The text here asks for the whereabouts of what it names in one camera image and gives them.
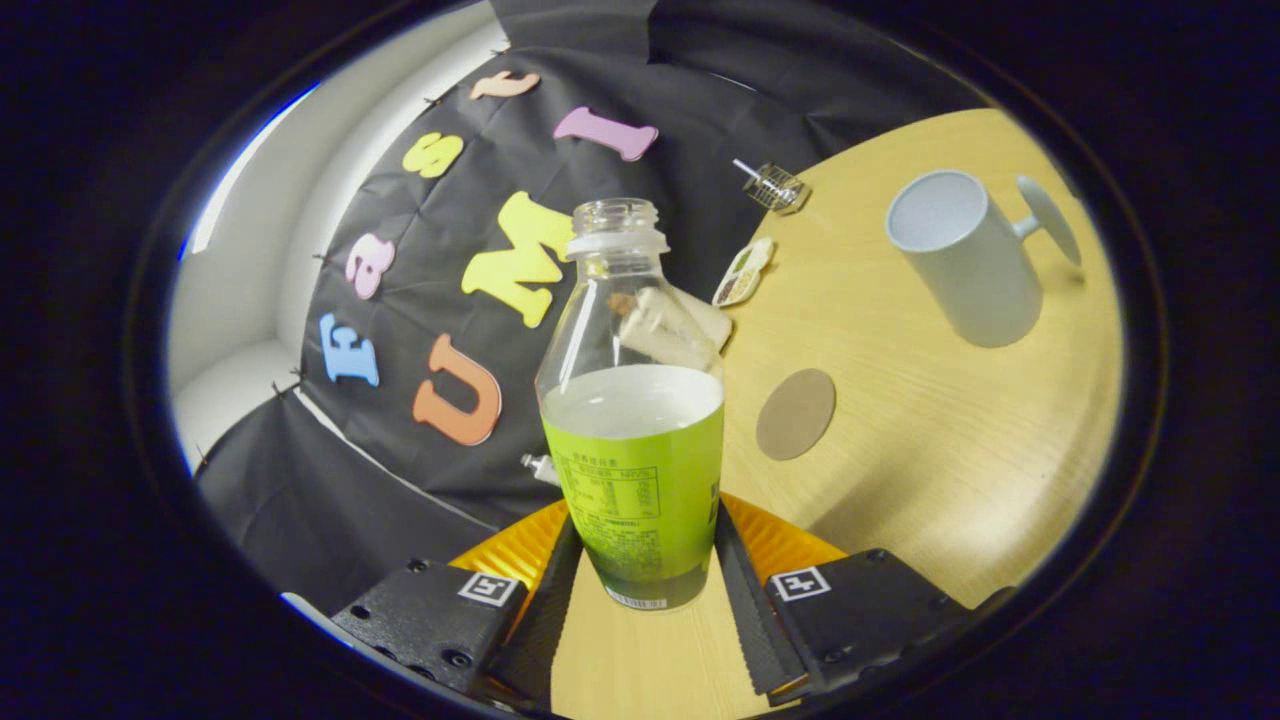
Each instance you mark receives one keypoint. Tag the small white bottle green label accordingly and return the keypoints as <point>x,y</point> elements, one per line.
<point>542,468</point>

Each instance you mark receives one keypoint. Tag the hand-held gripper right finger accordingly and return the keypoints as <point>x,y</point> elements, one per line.
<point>870,610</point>

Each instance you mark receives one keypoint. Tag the wooden table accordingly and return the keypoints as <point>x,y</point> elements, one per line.
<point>950,450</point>

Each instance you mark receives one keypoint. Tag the white straw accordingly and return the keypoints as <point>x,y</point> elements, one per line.
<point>745,167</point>

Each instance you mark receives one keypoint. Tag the white divided dish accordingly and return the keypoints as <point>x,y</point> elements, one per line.
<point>743,272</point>

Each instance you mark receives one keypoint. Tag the clear juice bottle green label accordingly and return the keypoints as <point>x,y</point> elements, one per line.
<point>640,470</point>

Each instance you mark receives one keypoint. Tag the round brown coaster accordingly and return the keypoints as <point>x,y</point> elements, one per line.
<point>796,414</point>

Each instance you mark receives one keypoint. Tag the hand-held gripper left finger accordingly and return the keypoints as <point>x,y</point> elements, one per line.
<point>430,610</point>

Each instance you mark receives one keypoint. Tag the white toaster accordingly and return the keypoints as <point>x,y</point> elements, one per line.
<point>712,322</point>

